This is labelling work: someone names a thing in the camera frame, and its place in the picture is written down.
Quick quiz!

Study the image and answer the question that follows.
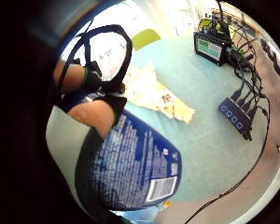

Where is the blue bottle with white print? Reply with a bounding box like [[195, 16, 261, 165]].
[[46, 92, 183, 217]]

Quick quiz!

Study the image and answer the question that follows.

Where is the crumpled yellow cloth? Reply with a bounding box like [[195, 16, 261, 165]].
[[123, 64, 196, 124]]

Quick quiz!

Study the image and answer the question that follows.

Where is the green chair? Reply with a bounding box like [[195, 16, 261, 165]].
[[132, 28, 162, 51]]

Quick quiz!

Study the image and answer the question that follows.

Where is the small black monitor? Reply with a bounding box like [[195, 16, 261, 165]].
[[192, 31, 229, 67]]

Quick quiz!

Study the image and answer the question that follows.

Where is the dark blue USB hub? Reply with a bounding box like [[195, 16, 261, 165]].
[[217, 97, 254, 142]]

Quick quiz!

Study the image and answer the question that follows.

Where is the yellow-green electronics box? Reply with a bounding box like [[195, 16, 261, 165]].
[[198, 15, 231, 35]]

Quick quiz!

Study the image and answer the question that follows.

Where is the bundle of black cables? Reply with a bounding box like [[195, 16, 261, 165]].
[[228, 26, 267, 105]]

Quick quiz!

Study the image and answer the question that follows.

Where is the long black cable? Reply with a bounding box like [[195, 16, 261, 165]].
[[184, 94, 272, 224]]

